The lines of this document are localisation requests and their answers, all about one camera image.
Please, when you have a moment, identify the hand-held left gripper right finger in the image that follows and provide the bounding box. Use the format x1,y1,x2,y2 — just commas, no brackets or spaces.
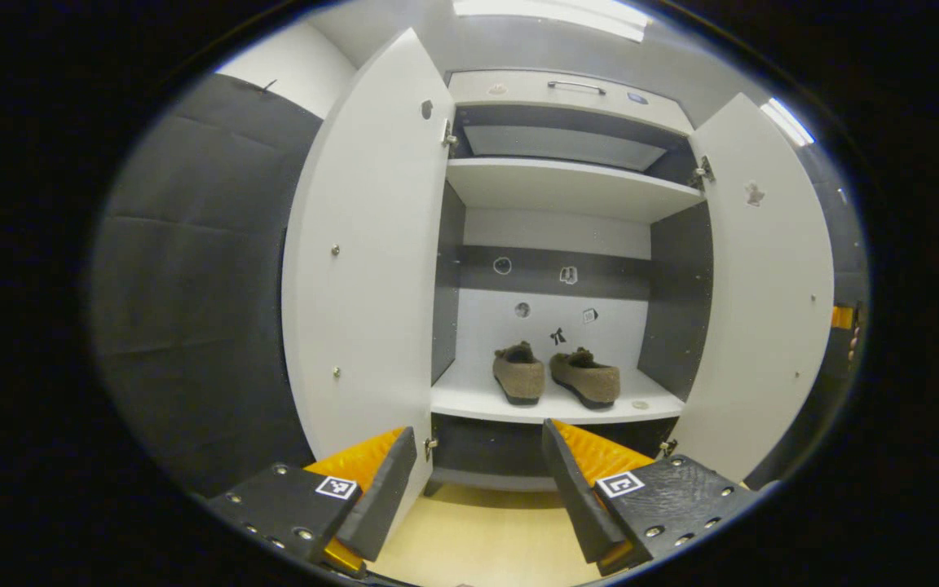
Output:
541,418,764,577

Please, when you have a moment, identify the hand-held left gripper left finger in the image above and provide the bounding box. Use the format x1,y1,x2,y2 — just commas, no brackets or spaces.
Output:
207,426,419,576

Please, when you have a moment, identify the white shoe cabinet door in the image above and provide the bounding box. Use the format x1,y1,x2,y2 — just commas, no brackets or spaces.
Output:
669,92,836,484
282,29,459,523

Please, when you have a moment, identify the brown fuzzy shoe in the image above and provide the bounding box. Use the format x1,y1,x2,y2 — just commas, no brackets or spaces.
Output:
492,341,546,408
549,347,623,411

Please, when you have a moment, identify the white cabinet drawer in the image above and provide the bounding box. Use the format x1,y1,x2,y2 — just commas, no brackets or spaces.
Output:
447,69,695,136

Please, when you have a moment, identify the small ceiling light panel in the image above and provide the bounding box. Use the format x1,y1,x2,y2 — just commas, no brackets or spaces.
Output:
760,97,815,148

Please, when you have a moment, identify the black backdrop cloth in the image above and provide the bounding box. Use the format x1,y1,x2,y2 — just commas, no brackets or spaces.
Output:
90,73,870,498

